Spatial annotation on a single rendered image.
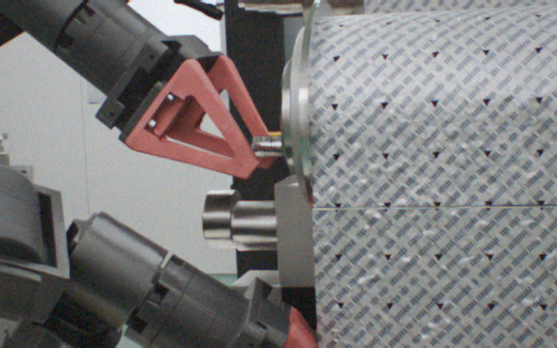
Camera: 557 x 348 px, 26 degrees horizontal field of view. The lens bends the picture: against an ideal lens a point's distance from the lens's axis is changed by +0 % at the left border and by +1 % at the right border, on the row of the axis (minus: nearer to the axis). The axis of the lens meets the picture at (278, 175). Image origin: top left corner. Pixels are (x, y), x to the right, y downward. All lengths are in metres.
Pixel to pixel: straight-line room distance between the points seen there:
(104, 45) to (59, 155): 6.05
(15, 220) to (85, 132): 6.08
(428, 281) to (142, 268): 0.17
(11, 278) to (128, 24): 0.21
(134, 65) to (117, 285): 0.14
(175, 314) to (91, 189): 6.09
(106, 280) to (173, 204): 5.93
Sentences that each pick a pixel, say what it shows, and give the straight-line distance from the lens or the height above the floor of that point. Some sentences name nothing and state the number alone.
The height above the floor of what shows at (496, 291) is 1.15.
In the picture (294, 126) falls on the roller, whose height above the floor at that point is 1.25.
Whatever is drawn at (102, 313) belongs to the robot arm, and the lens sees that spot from 0.71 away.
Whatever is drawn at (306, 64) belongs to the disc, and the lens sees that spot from 0.71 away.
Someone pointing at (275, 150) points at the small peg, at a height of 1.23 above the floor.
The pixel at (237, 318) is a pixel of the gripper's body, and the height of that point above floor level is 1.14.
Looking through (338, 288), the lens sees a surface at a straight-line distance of 0.72.
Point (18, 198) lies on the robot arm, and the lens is 0.69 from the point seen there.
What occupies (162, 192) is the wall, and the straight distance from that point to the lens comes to 6.64.
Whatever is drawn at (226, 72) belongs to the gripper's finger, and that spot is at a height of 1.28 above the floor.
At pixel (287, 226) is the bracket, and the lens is 0.80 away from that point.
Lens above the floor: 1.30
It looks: 6 degrees down
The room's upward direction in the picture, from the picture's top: 2 degrees counter-clockwise
